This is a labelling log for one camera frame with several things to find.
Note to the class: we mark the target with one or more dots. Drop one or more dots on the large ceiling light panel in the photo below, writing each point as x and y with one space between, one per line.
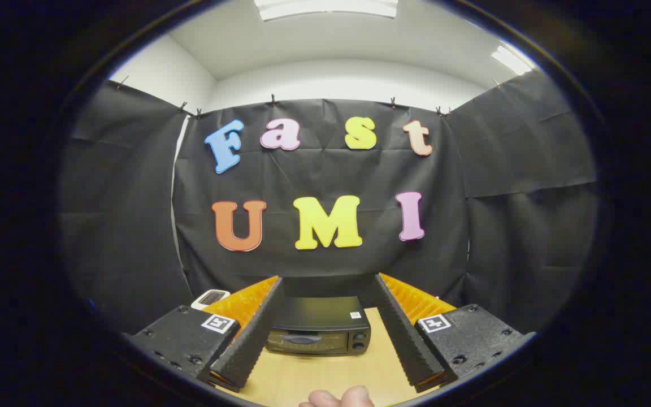
325 7

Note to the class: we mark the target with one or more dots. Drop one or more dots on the black backdrop cloth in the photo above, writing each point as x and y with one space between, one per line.
325 175

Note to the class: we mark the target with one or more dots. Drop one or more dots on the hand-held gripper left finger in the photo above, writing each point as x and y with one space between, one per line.
252 333

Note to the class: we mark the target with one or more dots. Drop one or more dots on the small ceiling light panel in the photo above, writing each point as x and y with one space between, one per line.
511 60

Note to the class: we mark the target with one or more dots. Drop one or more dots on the black toaster oven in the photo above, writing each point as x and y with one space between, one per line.
320 315

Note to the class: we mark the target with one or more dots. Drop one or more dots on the white slot toaster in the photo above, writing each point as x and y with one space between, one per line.
211 298

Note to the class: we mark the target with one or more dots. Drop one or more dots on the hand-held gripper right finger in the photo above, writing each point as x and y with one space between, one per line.
402 333

